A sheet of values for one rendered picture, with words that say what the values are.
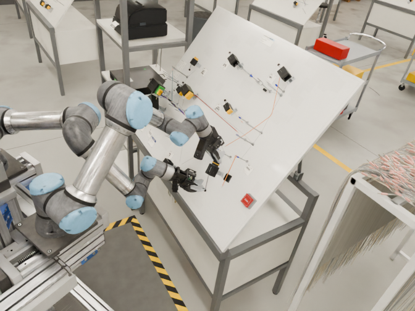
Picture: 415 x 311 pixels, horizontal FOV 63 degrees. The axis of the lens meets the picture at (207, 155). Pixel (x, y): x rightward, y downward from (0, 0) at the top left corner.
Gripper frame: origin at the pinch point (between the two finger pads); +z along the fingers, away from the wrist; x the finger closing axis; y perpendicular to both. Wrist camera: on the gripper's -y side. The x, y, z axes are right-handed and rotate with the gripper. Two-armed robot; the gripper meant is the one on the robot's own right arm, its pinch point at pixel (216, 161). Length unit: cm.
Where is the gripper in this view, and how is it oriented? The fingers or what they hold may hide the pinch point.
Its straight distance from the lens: 176.5
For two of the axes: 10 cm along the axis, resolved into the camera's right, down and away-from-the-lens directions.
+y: 6.7, -6.9, 2.7
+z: 3.7, 6.3, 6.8
